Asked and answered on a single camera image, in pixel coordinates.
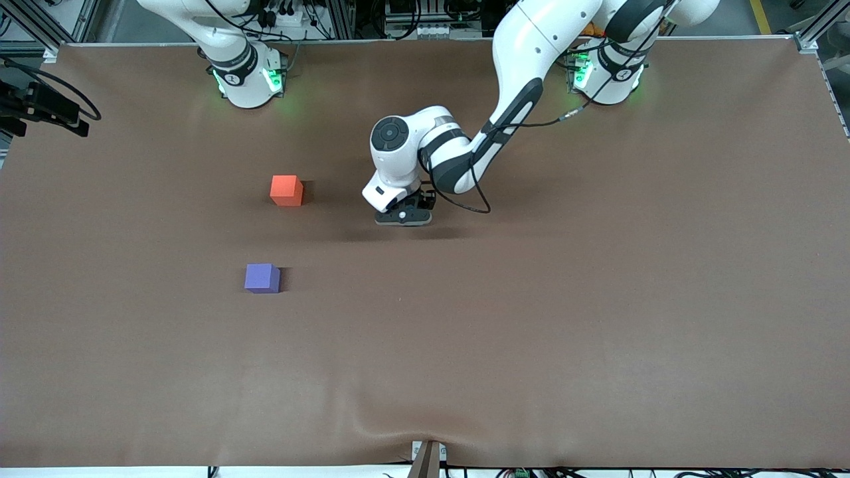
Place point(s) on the purple foam block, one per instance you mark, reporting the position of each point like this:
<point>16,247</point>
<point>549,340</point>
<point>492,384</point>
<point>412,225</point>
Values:
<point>261,277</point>

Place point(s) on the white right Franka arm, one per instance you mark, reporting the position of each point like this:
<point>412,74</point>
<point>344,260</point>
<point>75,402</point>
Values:
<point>246,79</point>

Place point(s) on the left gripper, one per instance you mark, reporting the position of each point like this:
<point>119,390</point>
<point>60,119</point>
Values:
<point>422,197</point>

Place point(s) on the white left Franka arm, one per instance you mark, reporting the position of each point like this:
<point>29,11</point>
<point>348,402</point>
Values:
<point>524,40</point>

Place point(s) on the orange packets pile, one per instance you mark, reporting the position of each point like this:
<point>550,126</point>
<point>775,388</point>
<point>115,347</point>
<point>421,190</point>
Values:
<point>593,30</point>

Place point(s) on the brown table edge bracket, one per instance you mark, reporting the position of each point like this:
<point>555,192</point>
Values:
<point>426,461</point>

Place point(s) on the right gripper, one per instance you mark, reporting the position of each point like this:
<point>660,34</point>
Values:
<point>34,106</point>

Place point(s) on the brown table cloth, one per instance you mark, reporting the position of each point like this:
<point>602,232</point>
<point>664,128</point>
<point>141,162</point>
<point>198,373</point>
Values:
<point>531,332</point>

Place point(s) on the orange foam block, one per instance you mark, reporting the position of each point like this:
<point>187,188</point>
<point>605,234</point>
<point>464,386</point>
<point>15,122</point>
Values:
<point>285,189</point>

